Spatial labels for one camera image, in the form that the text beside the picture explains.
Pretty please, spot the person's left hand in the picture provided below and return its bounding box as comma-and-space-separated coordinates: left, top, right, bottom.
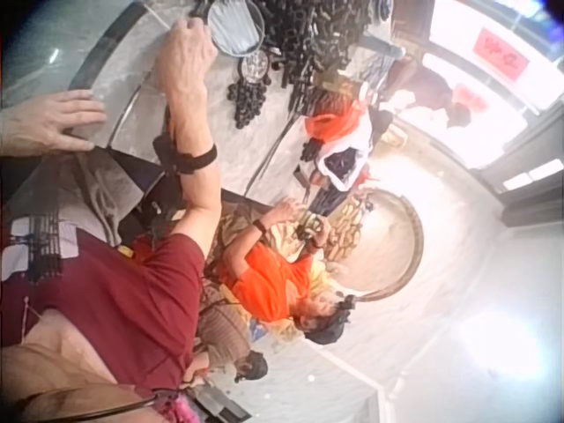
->
0, 89, 108, 158

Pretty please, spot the person's right hand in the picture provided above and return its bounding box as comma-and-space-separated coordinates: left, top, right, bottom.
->
152, 17, 220, 97

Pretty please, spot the round grey metal pan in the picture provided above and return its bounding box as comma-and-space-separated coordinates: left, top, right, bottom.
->
189, 0, 268, 59

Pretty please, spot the round black ornate dial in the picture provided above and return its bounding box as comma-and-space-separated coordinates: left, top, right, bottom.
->
237, 48, 272, 85

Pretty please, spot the pile of black beads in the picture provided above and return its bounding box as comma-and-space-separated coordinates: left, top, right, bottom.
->
226, 78, 271, 131

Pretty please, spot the heap of black metal pieces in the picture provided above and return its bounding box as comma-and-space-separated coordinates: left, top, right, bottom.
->
255, 0, 375, 115

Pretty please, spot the black wrist band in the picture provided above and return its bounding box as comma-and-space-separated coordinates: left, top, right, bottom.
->
152, 134, 219, 176

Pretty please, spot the grey cloth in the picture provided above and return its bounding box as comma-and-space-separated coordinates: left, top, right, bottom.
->
70, 147, 147, 248

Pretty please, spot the white plastic bag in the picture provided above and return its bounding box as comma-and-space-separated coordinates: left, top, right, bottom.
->
315, 118, 376, 193

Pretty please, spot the black white plaid cloth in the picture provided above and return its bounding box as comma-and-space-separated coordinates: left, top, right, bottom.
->
0, 205, 84, 284

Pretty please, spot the small red window sign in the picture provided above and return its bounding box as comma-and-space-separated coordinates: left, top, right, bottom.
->
455, 82, 489, 110

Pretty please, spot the round golden tray table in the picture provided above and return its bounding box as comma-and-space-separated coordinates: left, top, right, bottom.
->
303, 188, 425, 301

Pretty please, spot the large red window sign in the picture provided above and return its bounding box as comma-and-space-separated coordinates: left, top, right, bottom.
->
472, 27, 531, 84

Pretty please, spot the black flat device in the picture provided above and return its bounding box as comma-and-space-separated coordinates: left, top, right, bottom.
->
184, 382, 253, 423

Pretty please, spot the pink fluffy item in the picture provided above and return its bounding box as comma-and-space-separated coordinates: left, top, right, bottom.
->
169, 393, 200, 423

